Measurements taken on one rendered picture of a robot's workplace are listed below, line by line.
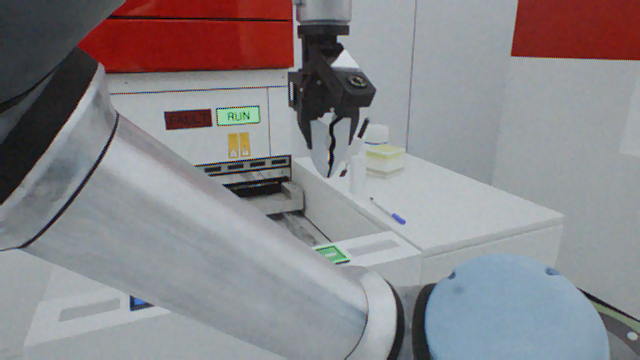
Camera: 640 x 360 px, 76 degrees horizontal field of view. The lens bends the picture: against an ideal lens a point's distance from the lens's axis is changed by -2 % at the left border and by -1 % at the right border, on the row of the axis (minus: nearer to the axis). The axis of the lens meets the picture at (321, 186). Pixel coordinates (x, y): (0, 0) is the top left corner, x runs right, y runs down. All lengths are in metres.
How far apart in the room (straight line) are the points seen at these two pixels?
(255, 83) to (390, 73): 2.04
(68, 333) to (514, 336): 0.48
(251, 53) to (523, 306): 0.90
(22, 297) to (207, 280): 1.07
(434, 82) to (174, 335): 2.98
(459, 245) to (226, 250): 0.56
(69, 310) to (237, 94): 0.70
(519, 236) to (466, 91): 2.78
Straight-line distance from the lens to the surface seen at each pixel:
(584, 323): 0.34
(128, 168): 0.22
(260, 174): 1.19
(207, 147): 1.15
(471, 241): 0.77
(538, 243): 0.91
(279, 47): 1.12
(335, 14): 0.56
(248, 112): 1.15
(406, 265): 0.69
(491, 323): 0.34
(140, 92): 1.12
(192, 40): 1.07
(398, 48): 3.13
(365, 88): 0.51
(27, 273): 1.27
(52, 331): 0.61
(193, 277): 0.25
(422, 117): 3.33
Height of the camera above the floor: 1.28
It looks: 19 degrees down
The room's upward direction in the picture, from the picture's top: straight up
